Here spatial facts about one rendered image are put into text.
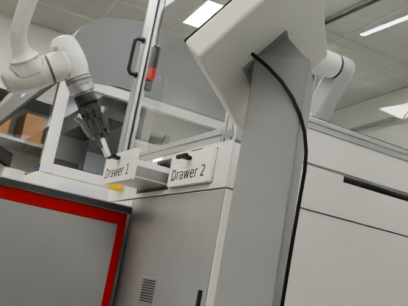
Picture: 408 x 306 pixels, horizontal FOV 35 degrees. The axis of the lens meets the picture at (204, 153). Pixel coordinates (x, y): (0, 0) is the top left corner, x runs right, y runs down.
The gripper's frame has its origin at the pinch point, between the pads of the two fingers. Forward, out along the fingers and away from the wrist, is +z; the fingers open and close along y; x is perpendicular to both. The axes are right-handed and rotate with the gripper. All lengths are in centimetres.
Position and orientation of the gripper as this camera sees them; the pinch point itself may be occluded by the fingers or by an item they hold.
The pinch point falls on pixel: (104, 147)
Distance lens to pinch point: 231.5
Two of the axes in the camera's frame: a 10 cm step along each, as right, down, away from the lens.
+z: 3.5, 9.3, 0.7
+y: 8.1, -3.4, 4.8
